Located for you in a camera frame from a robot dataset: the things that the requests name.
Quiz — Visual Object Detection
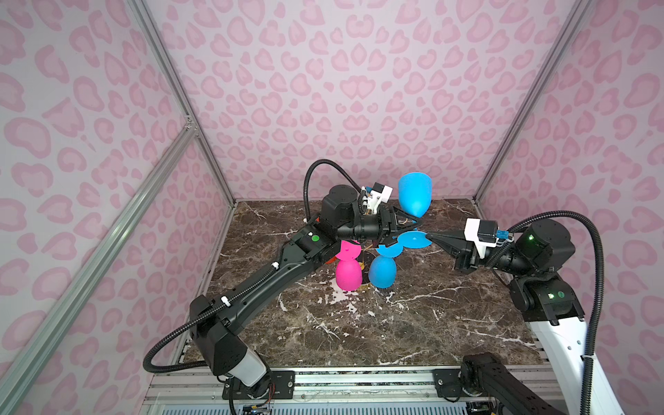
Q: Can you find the aluminium corner post right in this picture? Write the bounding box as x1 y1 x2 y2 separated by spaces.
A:
473 0 596 205

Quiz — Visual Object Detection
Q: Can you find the magenta wine glass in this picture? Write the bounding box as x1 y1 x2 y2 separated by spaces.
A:
335 240 362 292

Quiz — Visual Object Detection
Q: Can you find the aluminium corner post left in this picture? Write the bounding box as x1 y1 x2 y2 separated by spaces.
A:
127 0 237 208

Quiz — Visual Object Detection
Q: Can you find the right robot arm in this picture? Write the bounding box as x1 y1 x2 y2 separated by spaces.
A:
426 210 624 414

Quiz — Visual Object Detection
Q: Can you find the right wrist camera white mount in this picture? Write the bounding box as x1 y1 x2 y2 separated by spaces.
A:
463 218 514 259

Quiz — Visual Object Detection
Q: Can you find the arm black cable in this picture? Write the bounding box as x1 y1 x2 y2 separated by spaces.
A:
142 158 364 375
505 209 606 415

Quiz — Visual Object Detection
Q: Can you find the blue wine glass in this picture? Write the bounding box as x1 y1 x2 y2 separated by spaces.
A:
396 172 433 249
368 243 404 289

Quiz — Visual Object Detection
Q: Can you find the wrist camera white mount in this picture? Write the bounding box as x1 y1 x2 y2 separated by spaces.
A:
361 183 394 214
463 218 514 259

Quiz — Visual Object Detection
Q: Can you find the blue wine glass front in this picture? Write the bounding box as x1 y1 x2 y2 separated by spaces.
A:
368 243 404 289

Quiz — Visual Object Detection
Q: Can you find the aluminium corner post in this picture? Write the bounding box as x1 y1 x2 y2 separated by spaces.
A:
127 0 237 208
473 0 596 205

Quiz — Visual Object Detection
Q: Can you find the gold wire glass rack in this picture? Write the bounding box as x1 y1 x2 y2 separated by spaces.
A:
356 245 379 285

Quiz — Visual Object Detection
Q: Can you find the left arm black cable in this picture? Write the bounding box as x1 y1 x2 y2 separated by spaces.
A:
142 158 364 375

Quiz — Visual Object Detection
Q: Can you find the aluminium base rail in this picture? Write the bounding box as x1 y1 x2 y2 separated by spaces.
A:
139 366 501 414

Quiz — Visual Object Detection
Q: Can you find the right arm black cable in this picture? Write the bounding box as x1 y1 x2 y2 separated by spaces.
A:
505 209 606 415

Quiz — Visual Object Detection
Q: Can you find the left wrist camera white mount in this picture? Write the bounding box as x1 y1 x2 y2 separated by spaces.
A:
361 183 394 214

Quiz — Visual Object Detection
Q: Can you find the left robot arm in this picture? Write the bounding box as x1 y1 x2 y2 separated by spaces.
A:
190 178 432 387

